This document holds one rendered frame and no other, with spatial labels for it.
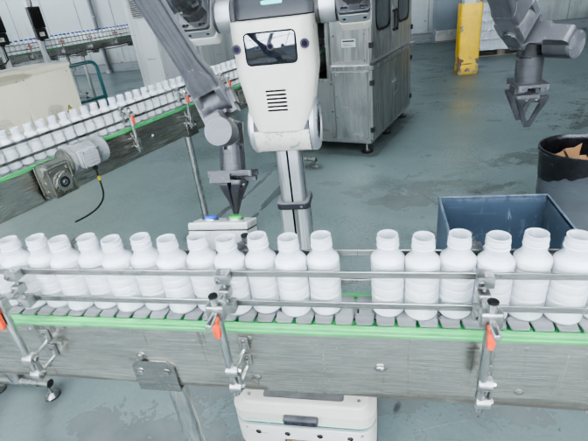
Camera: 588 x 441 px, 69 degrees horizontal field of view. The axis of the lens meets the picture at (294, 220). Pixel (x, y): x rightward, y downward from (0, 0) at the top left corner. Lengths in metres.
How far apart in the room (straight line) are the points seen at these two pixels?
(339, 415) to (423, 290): 0.94
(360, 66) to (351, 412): 3.31
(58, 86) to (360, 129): 3.06
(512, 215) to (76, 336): 1.23
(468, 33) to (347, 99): 4.16
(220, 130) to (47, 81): 4.19
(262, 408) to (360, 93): 3.32
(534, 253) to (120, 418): 1.83
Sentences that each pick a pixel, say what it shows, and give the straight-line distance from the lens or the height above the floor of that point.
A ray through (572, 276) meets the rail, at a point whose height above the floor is 1.11.
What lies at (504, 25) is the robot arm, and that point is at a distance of 1.06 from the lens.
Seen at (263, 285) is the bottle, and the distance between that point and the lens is 0.82.
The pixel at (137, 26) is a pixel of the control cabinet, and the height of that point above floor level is 1.37.
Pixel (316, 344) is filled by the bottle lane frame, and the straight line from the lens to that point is 0.85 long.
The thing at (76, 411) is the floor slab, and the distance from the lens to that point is 2.33.
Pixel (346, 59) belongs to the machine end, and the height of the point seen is 0.95.
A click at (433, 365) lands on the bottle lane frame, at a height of 0.92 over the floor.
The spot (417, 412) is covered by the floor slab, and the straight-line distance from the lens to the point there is 1.97.
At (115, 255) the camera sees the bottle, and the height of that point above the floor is 1.14.
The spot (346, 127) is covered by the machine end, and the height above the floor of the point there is 0.28.
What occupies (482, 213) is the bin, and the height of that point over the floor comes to 0.89.
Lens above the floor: 1.55
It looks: 28 degrees down
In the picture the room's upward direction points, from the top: 7 degrees counter-clockwise
